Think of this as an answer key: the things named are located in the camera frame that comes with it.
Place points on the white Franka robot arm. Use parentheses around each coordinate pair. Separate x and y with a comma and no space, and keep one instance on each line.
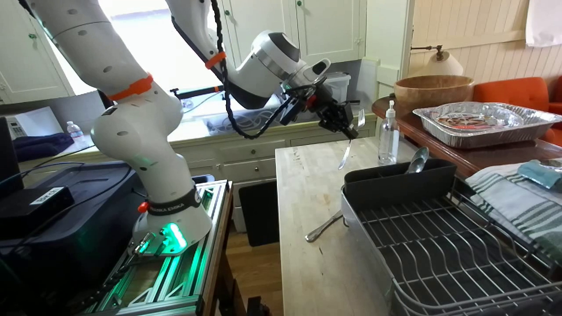
(134,133)

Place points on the white wall cabinets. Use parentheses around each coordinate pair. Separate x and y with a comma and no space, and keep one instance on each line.
(327,28)

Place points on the black equipment case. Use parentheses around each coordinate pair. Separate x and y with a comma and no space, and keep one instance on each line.
(63,228)

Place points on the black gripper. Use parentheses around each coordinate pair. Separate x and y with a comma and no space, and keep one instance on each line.
(329,107)

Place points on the small clear water bottle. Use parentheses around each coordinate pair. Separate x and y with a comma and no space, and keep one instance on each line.
(72,130)

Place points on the dark wooden side table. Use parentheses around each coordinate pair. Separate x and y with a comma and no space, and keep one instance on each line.
(445,149)

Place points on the striped grey dish towel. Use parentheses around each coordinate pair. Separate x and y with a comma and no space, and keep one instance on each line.
(520,202)

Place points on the aluminium robot base stand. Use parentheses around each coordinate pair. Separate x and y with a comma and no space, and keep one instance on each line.
(176,263)

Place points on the white hanging cloth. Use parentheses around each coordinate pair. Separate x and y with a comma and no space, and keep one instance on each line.
(545,21)

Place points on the silver metal spoon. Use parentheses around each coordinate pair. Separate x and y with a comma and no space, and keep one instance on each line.
(418,158)

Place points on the aluminium foil tray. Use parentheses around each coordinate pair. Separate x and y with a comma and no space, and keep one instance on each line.
(483,123)

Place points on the dark blue cloth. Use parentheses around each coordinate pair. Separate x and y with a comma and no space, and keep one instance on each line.
(41,146)

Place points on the teal folded cloth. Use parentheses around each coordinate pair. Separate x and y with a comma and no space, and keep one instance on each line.
(541,174)

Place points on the beige table lamp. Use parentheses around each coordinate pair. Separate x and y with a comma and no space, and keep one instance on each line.
(441,61)

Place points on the clear plastic storage bin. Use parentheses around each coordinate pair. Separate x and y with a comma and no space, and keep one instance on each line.
(336,88)

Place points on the large wooden bowl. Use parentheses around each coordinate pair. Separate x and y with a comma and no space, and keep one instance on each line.
(432,93)

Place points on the silver metal knife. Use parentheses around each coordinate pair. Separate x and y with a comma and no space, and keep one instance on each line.
(323,226)

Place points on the clear hand sanitizer bottle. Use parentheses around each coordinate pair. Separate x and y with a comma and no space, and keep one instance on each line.
(388,137)

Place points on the dark cutlery holder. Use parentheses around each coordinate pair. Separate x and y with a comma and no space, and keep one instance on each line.
(397,184)

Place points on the orange sofa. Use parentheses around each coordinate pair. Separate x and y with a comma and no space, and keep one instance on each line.
(518,93)

